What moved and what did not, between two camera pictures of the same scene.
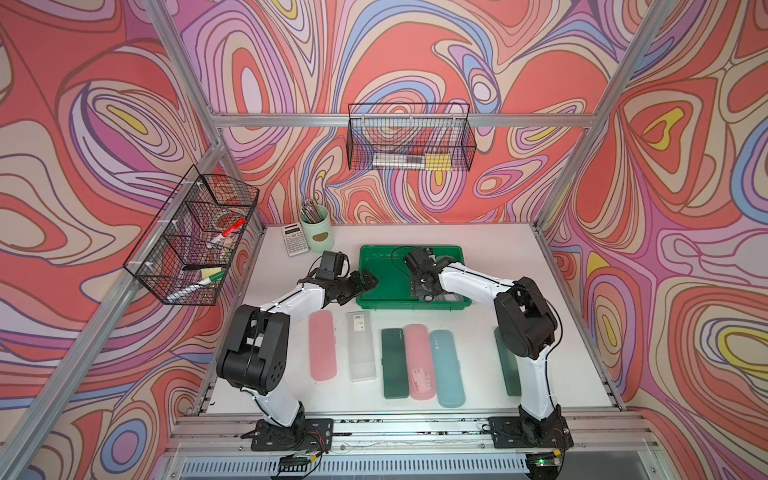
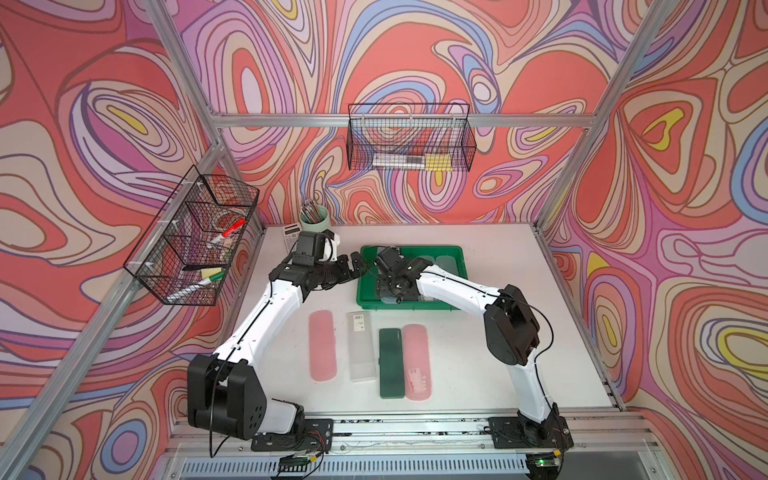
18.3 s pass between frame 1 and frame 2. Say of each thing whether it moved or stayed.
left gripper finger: moved
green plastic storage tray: stayed
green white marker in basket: stayed
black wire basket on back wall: stayed
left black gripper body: moved
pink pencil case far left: stayed
